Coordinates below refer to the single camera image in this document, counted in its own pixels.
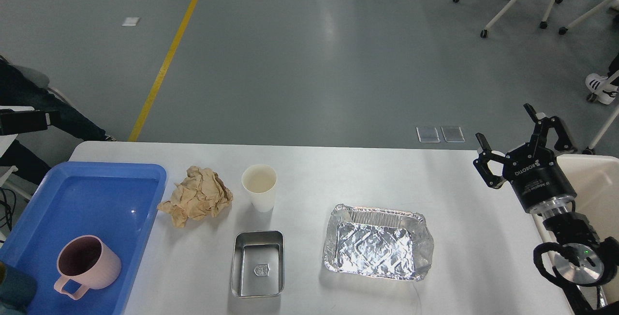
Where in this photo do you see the blue plastic tray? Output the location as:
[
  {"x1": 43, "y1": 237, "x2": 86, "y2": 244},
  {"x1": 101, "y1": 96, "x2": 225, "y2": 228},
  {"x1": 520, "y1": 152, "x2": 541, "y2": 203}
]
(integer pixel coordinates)
[{"x1": 1, "y1": 162, "x2": 167, "y2": 315}]

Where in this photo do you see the stainless steel rectangular tray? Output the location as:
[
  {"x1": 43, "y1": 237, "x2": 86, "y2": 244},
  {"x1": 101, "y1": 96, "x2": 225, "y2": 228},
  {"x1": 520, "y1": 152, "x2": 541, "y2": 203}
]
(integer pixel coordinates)
[{"x1": 230, "y1": 230, "x2": 285, "y2": 298}]

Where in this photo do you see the aluminium foil container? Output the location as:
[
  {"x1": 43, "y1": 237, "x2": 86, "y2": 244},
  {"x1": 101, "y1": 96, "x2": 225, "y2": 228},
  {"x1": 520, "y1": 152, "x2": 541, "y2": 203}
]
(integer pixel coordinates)
[{"x1": 322, "y1": 203, "x2": 435, "y2": 282}]

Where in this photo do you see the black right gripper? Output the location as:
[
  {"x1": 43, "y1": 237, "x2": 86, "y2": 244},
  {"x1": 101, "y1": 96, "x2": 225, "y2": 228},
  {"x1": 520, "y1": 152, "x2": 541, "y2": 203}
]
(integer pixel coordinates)
[{"x1": 473, "y1": 104, "x2": 578, "y2": 215}]

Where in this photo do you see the white sneaker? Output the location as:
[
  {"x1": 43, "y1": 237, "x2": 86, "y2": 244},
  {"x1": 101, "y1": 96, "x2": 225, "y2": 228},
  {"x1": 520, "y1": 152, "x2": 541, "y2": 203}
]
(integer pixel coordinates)
[{"x1": 585, "y1": 73, "x2": 618, "y2": 105}]

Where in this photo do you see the crumpled brown paper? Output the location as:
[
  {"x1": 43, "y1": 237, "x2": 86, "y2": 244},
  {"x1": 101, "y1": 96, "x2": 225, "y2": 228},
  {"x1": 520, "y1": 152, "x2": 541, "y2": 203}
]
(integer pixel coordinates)
[{"x1": 157, "y1": 165, "x2": 234, "y2": 228}]

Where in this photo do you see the person in beige sweater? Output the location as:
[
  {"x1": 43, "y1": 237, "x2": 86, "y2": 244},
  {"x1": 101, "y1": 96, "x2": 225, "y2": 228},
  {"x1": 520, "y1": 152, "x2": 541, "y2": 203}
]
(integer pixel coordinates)
[{"x1": 0, "y1": 56, "x2": 117, "y2": 185}]

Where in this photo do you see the white paper cup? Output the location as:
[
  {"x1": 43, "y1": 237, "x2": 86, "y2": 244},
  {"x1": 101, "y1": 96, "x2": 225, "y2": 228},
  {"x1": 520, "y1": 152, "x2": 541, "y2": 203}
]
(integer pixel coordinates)
[{"x1": 241, "y1": 164, "x2": 277, "y2": 213}]

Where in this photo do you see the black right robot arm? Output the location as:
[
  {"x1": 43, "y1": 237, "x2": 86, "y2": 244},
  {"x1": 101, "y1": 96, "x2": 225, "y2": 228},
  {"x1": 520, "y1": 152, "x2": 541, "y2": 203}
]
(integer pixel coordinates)
[{"x1": 473, "y1": 104, "x2": 618, "y2": 315}]

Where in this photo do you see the white side table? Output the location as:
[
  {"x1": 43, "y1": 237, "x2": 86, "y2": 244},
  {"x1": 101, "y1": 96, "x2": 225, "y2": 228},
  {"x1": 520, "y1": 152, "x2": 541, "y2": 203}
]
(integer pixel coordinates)
[{"x1": 0, "y1": 105, "x2": 34, "y2": 156}]

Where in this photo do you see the grey chair at left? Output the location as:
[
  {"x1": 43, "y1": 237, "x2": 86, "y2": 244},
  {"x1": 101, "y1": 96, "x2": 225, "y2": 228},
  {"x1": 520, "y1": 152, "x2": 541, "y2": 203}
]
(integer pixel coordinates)
[{"x1": 14, "y1": 65, "x2": 74, "y2": 107}]

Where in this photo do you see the pink ribbed mug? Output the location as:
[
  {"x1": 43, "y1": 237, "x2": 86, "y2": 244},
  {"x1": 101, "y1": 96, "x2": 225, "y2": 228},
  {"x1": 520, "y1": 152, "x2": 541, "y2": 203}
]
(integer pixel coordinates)
[{"x1": 53, "y1": 234, "x2": 122, "y2": 301}]

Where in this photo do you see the beige plastic bin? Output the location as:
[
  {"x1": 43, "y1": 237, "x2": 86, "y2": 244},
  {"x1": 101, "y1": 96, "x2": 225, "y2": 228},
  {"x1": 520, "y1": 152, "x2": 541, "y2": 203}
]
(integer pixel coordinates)
[{"x1": 532, "y1": 154, "x2": 619, "y2": 307}]

